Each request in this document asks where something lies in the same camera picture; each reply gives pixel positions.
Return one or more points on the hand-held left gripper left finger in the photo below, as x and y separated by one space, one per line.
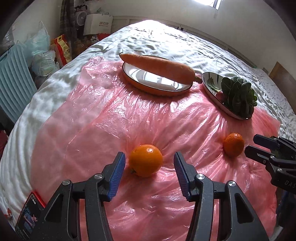
116 178

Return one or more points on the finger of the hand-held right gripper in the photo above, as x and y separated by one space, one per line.
254 153
266 141

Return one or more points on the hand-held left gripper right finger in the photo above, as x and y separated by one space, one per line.
181 176

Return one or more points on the dark orange tangerine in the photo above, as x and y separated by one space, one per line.
233 144

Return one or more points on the orange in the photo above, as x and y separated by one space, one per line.
145 160

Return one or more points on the pink plastic sheet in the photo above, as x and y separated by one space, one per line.
92 129

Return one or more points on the leafy green vegetable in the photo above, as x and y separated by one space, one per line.
238 95

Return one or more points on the red radish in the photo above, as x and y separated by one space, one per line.
220 96

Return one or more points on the wooden headboard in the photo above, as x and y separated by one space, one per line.
284 74

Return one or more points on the white plate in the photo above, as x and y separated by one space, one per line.
210 81

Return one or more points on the smartphone in red case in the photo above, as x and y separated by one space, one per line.
27 217

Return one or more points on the orange rimmed plate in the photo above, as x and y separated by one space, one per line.
143 76

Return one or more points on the large carrot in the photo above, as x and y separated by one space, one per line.
159 67

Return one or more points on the red cloth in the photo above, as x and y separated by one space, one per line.
2 143

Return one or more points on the orange rice bag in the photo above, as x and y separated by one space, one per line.
63 51

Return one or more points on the light blue ribbed board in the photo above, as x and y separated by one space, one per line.
13 81

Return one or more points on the red bag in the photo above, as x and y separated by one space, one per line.
103 37

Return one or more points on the window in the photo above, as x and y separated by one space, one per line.
217 3

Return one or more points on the white paper bag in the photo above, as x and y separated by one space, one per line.
98 24

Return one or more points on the light blue plastic bag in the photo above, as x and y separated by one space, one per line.
38 39

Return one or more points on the plaid scarf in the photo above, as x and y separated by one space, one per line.
66 23

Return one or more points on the small purple fan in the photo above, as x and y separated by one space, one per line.
81 17

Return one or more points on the grey printed plastic bag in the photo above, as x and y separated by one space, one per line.
8 38

